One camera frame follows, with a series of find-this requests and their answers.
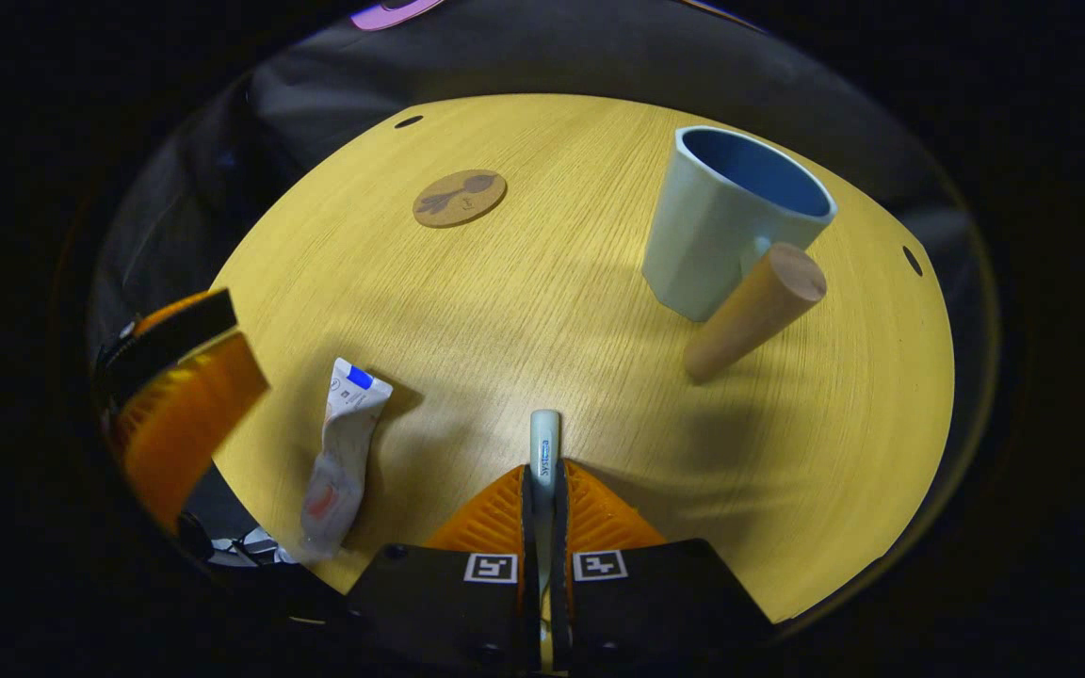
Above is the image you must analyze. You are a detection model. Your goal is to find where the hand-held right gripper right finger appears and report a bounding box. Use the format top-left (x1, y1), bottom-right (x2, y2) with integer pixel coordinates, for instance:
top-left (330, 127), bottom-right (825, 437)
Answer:
top-left (550, 460), bottom-right (774, 677)

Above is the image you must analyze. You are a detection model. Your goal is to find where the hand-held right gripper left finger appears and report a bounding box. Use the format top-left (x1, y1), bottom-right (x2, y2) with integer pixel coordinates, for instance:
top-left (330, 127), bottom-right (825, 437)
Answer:
top-left (345, 463), bottom-right (543, 677)

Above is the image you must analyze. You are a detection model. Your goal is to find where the white toothpaste tube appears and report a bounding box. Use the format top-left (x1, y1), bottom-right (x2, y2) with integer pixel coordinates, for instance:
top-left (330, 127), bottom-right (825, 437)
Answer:
top-left (300, 357), bottom-right (394, 563)

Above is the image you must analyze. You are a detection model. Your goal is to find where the pale green toothbrush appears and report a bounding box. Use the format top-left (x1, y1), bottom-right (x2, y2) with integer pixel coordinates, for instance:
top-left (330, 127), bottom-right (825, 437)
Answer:
top-left (528, 409), bottom-right (563, 675)

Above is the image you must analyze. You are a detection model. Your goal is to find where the round cork coaster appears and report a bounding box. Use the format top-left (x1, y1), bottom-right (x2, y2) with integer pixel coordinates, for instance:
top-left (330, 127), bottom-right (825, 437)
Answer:
top-left (413, 169), bottom-right (509, 229)

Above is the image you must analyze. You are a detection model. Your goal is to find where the pale blue cup wooden handle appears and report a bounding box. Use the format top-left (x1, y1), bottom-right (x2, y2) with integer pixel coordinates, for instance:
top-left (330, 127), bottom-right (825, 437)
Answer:
top-left (641, 125), bottom-right (837, 385)

